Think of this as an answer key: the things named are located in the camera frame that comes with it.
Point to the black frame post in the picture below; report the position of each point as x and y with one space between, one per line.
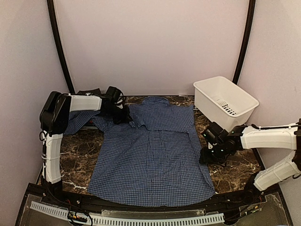
245 41
58 44

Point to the white slotted cable duct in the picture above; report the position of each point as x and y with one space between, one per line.
107 219

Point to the black right frame post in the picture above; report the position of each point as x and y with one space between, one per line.
245 41

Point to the white plastic basket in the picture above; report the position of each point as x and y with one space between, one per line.
223 102

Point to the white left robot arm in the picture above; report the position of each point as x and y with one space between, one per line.
54 119

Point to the black striped folded shirt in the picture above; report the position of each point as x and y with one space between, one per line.
95 92

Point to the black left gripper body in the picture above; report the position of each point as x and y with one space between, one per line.
119 115

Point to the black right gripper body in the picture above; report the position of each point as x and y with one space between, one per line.
216 156

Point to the black front table rail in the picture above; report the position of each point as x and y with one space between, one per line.
226 202

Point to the blue checked long sleeve shirt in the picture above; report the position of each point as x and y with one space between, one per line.
151 161

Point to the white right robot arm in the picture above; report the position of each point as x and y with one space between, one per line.
280 138

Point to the black left frame post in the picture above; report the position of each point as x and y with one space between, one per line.
58 44

